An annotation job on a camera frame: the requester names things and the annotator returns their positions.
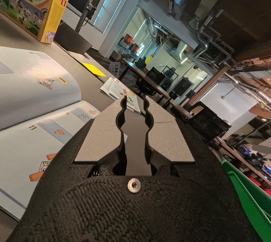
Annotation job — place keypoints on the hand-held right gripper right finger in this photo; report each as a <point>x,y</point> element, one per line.
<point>169,140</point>

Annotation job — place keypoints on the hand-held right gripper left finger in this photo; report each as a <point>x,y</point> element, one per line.
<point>99,140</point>

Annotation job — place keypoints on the green plastic bin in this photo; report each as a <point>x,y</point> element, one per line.
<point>254,204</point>

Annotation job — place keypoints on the yellow lego set box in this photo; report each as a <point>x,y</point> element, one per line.
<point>31,7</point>

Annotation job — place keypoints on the black equipment cart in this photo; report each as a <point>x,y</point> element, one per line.
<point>208,122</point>

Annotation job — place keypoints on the small closed instruction booklet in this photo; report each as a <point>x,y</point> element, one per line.
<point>115,89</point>

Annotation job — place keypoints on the long wooden workbench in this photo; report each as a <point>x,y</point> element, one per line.
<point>152,83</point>

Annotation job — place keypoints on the brown wooden beam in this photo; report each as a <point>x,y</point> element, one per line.
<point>208,85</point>

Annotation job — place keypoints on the yellow paper sheet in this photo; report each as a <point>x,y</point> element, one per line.
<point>94,69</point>

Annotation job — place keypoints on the white printed floor sign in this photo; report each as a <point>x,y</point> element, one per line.
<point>114,69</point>

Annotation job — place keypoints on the open instruction booklet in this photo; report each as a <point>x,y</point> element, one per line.
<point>42,81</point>

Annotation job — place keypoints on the metal exhaust hood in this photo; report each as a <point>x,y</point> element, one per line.
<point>180,52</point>

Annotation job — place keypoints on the metal storage shelf rack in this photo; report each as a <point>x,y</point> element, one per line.
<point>128,44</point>

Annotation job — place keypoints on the grey ceiling pipe cluster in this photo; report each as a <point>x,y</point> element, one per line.
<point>203,45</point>

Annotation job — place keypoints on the dark grey flat panel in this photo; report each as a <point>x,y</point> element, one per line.
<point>72,39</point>

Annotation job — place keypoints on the black light stand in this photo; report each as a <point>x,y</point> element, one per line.
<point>90,7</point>

